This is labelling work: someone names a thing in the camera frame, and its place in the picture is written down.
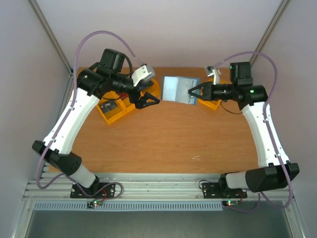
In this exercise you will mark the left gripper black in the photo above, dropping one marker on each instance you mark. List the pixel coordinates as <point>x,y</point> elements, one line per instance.
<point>140,103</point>

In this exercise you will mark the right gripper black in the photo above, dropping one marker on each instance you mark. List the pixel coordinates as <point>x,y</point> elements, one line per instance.
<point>206,90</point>

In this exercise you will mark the teal leather card holder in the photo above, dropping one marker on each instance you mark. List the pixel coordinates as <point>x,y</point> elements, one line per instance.
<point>175,89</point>

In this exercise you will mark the grey credit card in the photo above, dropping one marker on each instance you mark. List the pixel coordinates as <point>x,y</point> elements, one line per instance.
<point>107,106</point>

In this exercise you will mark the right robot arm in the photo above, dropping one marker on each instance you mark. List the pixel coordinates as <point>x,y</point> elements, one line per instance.
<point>275,170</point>

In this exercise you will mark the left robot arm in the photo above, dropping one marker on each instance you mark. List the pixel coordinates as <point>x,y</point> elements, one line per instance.
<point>89,88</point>

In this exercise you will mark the blue credit card in bin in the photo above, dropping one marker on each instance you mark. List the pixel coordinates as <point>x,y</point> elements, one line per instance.
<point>145,85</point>

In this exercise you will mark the red credit card in bin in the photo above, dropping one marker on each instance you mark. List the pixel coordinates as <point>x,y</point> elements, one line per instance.
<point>122,96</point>

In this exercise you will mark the small yellow bin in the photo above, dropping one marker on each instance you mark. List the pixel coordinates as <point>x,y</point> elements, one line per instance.
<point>211,104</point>

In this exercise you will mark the yellow three-compartment bin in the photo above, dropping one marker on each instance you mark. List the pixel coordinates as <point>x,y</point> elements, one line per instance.
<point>124,107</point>

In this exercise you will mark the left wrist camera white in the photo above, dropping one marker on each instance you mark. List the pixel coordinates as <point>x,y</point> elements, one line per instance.
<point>143,73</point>

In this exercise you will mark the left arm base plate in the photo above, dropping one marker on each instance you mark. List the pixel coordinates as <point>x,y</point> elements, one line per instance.
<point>98,191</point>

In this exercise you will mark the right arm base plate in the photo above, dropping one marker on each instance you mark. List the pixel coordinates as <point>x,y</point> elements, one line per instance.
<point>212,190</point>

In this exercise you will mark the left aluminium corner post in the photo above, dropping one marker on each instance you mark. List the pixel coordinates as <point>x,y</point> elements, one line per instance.
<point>41,17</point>

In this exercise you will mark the aluminium corner post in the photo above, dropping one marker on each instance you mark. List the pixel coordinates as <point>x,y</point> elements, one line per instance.
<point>41,17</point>
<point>278,14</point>

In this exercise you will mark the right aluminium corner post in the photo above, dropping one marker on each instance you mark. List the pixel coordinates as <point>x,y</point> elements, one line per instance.
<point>278,14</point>

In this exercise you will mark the aluminium rail frame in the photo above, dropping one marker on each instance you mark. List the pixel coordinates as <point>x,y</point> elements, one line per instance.
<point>137,186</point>

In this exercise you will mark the grey slotted cable duct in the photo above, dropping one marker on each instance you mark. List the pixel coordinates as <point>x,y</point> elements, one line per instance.
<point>129,206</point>

